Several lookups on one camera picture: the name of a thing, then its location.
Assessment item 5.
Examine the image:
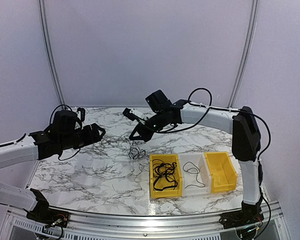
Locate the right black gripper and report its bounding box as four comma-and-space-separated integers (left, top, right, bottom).
129, 111, 168, 143

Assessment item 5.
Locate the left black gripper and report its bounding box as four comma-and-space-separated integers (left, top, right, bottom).
59, 123, 106, 151

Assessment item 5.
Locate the small black cable remnant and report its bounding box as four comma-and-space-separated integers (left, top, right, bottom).
124, 136, 146, 160

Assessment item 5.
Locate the black thin looped cable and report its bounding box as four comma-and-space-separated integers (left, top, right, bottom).
152, 161, 177, 181

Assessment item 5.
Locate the thick black cable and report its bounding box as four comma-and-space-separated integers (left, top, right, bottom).
152, 163, 179, 193

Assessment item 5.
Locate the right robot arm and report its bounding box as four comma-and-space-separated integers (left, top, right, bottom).
123, 90, 263, 224

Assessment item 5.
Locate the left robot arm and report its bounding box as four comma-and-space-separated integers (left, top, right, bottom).
0, 107, 106, 223

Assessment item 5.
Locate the left yellow bin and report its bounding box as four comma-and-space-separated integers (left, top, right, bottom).
149, 154, 183, 199

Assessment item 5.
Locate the yellow bin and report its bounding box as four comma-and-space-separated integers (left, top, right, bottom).
204, 151, 237, 194
149, 154, 183, 199

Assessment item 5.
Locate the white translucent bin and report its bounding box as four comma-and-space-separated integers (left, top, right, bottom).
178, 153, 212, 197

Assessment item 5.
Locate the right yellow bin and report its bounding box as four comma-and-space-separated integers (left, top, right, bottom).
204, 151, 237, 194

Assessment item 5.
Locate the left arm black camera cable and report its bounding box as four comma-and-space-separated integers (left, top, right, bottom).
49, 104, 82, 161

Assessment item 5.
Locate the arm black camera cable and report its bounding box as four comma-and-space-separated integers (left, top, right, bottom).
49, 104, 82, 161
137, 87, 271, 161

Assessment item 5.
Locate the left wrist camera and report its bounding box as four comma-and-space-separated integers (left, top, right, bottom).
76, 107, 86, 123

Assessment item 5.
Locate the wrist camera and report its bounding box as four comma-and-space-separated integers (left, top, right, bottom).
76, 107, 86, 123
122, 108, 149, 122

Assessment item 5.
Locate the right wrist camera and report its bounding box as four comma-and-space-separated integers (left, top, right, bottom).
122, 108, 149, 122

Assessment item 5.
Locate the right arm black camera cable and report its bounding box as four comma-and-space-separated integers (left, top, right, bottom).
137, 87, 271, 161

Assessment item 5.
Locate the aluminium front rail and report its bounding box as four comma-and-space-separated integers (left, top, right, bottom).
0, 201, 291, 240

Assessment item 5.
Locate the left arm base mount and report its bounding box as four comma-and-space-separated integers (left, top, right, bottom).
25, 188, 70, 228

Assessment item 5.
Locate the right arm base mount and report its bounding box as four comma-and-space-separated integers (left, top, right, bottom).
219, 198, 264, 229

